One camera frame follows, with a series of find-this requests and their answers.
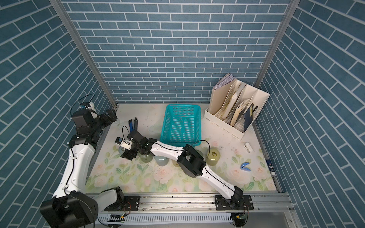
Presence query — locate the beige file organizer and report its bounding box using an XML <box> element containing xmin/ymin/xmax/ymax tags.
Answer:
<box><xmin>204</xmin><ymin>79</ymin><xmax>270</xmax><ymax>140</ymax></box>

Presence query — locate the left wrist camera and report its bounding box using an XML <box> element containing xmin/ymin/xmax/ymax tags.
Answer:
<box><xmin>79</xmin><ymin>102</ymin><xmax>97</xmax><ymax>113</ymax></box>

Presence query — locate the purple-grey folder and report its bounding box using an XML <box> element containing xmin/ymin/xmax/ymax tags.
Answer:
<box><xmin>213</xmin><ymin>73</ymin><xmax>236</xmax><ymax>90</ymax></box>

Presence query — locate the teal plastic basket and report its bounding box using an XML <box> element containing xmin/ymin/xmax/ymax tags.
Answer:
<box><xmin>160</xmin><ymin>104</ymin><xmax>202</xmax><ymax>147</ymax></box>

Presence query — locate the blue clip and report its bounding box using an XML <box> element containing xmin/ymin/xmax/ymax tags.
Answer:
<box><xmin>240</xmin><ymin>162</ymin><xmax>251</xmax><ymax>172</ymax></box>

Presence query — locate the yellow-green tea canister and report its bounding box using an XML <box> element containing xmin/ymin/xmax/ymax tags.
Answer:
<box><xmin>206</xmin><ymin>148</ymin><xmax>221</xmax><ymax>166</ymax></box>

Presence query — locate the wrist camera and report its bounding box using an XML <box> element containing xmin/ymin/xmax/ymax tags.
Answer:
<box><xmin>79</xmin><ymin>102</ymin><xmax>97</xmax><ymax>113</ymax></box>
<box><xmin>115</xmin><ymin>137</ymin><xmax>133</xmax><ymax>150</ymax></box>

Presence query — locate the small white object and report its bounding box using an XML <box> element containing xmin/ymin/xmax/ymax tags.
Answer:
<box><xmin>244</xmin><ymin>142</ymin><xmax>253</xmax><ymax>153</ymax></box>

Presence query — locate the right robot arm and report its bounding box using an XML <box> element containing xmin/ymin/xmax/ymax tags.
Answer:
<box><xmin>115</xmin><ymin>130</ymin><xmax>244</xmax><ymax>210</ymax></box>

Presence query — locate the grey-blue tea canister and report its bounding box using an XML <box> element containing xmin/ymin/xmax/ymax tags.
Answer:
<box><xmin>118</xmin><ymin>146</ymin><xmax>125</xmax><ymax>155</ymax></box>
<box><xmin>154</xmin><ymin>156</ymin><xmax>169</xmax><ymax>167</ymax></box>

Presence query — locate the marker pen at wall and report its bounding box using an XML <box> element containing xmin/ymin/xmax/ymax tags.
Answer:
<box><xmin>266</xmin><ymin>159</ymin><xmax>276</xmax><ymax>176</ymax></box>

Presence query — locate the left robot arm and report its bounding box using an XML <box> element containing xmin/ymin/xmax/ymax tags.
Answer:
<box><xmin>40</xmin><ymin>109</ymin><xmax>117</xmax><ymax>228</ymax></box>

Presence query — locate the dark blue booklet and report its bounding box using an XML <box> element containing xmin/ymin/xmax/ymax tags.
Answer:
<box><xmin>243</xmin><ymin>104</ymin><xmax>253</xmax><ymax>132</ymax></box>

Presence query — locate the aluminium front rail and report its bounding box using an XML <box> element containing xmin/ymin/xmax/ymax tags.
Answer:
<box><xmin>79</xmin><ymin>192</ymin><xmax>300</xmax><ymax>228</ymax></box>

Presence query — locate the blue stapler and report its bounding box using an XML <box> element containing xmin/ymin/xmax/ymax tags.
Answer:
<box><xmin>128</xmin><ymin>117</ymin><xmax>138</xmax><ymax>132</ymax></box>

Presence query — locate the dark green tea canister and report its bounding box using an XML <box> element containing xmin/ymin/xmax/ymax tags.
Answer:
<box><xmin>197</xmin><ymin>150</ymin><xmax>204</xmax><ymax>160</ymax></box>

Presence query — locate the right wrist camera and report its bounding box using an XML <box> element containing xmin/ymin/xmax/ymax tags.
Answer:
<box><xmin>115</xmin><ymin>137</ymin><xmax>133</xmax><ymax>150</ymax></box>

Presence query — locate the yellow tea canister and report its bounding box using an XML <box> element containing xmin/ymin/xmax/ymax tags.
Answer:
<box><xmin>172</xmin><ymin>161</ymin><xmax>179</xmax><ymax>167</ymax></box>

